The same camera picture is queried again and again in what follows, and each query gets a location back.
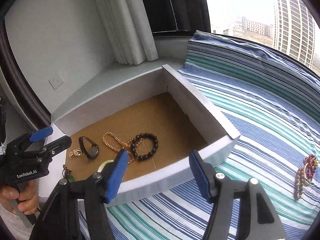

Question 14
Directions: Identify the white wall socket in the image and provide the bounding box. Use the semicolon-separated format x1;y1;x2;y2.
48;73;63;90

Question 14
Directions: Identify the white cardboard box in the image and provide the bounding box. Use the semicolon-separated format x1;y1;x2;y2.
39;64;240;205

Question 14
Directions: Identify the black green bead charm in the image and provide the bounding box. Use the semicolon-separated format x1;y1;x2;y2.
62;165;75;182

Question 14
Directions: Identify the red bead bracelet amber bead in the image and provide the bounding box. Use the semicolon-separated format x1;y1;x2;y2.
304;154;318;180

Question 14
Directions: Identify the white fleece left sleeve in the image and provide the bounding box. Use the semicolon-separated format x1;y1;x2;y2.
1;205;33;240

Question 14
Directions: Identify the pale jade bangle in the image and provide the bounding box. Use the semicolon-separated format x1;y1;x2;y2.
97;160;113;173

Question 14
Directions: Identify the left hand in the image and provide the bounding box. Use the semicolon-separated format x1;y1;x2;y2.
1;180;39;215

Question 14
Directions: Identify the gold bead necklace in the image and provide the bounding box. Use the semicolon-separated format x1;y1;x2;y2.
102;132;143;164

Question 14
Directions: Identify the black wrist watch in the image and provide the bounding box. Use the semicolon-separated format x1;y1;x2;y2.
79;136;100;160

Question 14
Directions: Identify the white curtain left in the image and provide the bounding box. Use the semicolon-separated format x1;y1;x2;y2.
95;0;158;65

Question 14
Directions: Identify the brown wooden bead bracelet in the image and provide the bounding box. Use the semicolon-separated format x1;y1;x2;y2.
293;166;307;201

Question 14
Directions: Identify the striped blue green bedsheet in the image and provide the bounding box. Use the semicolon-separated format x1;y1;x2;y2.
106;31;319;239

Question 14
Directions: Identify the black bead bracelet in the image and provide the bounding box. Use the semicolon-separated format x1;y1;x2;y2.
130;132;159;162

